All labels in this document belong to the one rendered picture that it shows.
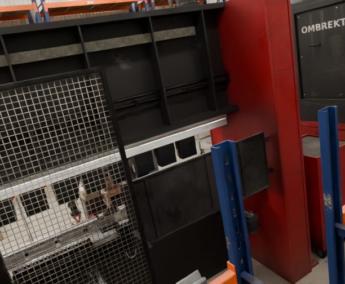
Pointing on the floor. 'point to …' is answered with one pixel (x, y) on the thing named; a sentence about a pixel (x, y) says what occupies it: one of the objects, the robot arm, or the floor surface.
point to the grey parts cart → (204, 142)
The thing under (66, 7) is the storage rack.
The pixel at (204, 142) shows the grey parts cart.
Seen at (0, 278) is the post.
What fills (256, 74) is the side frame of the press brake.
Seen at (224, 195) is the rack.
